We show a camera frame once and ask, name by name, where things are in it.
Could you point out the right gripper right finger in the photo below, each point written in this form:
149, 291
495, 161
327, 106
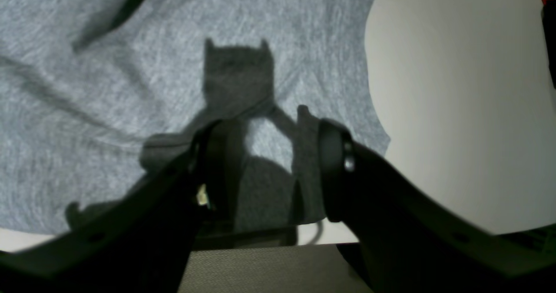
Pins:
410, 243

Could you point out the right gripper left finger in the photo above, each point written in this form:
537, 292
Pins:
142, 244

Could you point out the grey T-shirt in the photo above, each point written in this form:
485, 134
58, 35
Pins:
97, 95

